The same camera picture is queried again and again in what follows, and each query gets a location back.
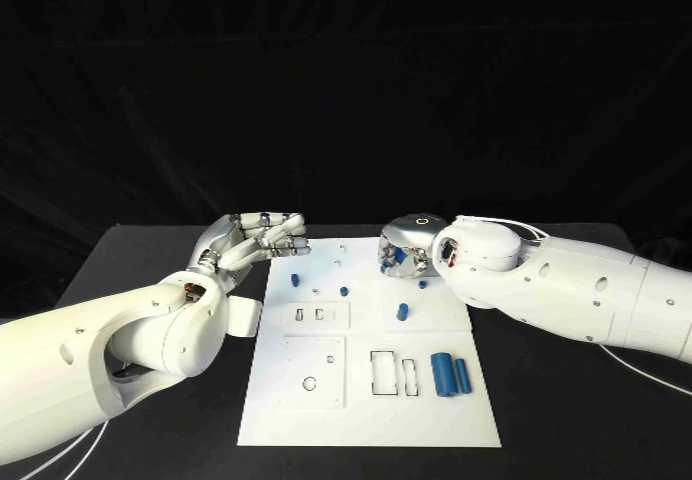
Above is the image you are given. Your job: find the thin blue cylinder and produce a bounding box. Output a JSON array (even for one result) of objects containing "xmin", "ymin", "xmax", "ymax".
[{"xmin": 452, "ymin": 358, "xmax": 473, "ymax": 395}]

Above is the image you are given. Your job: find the white task board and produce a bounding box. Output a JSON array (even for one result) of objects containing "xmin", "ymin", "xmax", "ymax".
[{"xmin": 236, "ymin": 236, "xmax": 503, "ymax": 449}]

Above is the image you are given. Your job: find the thick blue cylinder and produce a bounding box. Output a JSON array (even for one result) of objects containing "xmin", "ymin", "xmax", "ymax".
[{"xmin": 429, "ymin": 351, "xmax": 461, "ymax": 398}]

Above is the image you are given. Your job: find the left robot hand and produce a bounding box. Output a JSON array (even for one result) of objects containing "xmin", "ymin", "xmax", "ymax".
[{"xmin": 187, "ymin": 211, "xmax": 313, "ymax": 298}]

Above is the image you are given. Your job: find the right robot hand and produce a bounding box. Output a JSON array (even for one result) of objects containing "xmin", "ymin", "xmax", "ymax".
[{"xmin": 377, "ymin": 213, "xmax": 451, "ymax": 280}]

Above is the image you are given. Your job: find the blue part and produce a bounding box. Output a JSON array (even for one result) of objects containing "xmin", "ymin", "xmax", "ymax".
[{"xmin": 379, "ymin": 247, "xmax": 408, "ymax": 274}]

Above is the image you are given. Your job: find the white cable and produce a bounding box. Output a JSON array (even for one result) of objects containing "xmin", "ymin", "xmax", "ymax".
[
  {"xmin": 16, "ymin": 425, "xmax": 95, "ymax": 480},
  {"xmin": 62, "ymin": 416, "xmax": 112, "ymax": 480},
  {"xmin": 457, "ymin": 214, "xmax": 553, "ymax": 241},
  {"xmin": 595, "ymin": 342, "xmax": 692, "ymax": 396}
]

